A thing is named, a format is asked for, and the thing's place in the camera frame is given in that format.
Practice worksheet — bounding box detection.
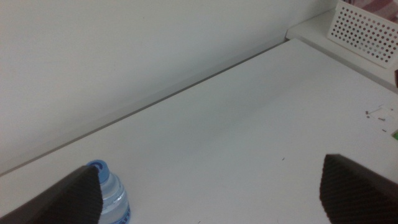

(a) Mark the clear water bottle blue cap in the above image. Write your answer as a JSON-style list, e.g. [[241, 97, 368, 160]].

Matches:
[[86, 159, 131, 224]]

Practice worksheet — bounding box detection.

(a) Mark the white perforated plastic basket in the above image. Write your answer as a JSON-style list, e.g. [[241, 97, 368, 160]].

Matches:
[[326, 0, 398, 70]]

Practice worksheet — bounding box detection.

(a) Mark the pink striped cloth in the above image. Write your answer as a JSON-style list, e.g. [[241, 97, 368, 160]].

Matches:
[[351, 0, 398, 23]]

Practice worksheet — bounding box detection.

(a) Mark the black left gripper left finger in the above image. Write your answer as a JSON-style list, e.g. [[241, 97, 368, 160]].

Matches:
[[0, 165, 104, 224]]

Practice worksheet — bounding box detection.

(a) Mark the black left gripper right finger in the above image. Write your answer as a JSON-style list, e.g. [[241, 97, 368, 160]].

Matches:
[[319, 154, 398, 224]]

